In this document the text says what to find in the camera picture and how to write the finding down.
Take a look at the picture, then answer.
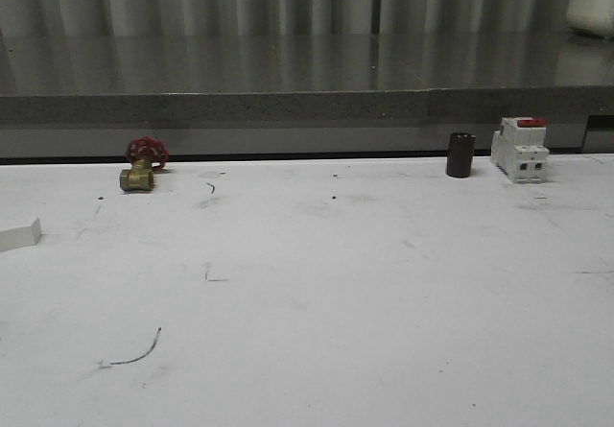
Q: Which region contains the white half-ring pipe clamp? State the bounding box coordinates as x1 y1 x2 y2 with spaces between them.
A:
0 218 42 252

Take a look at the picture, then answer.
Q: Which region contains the grey stone countertop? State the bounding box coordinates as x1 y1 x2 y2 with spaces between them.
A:
1 31 613 160

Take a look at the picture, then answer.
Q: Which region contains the dark brown cylindrical coupling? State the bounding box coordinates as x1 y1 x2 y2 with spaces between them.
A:
445 132 476 178

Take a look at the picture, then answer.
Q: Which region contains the brass valve red handwheel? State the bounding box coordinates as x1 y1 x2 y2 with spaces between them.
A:
119 136 169 192

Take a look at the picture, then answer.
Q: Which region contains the white pleated curtain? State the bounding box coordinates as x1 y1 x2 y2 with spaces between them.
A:
1 0 568 37

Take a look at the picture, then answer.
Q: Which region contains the white container on counter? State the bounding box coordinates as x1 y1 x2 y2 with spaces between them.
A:
566 0 613 39

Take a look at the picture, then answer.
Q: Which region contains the white circuit breaker red switch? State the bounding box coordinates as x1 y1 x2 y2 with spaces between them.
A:
490 117 550 183

